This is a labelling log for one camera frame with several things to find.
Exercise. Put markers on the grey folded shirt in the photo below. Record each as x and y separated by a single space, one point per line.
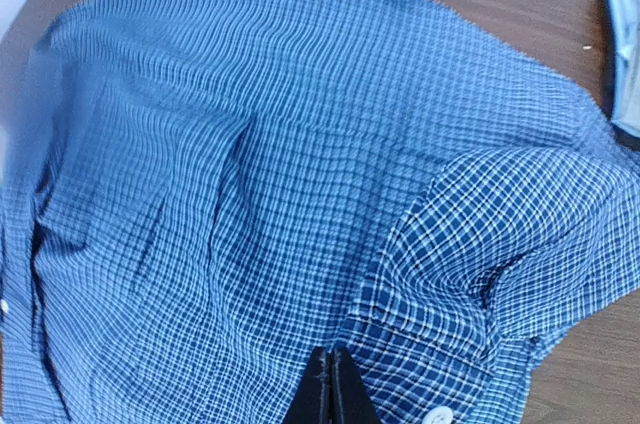
624 19

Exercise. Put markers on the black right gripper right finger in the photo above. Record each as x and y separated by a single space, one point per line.
350 401

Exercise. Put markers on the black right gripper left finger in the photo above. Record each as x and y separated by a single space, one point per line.
310 404

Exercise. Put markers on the blue checked shirt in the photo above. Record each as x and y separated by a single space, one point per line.
198 193

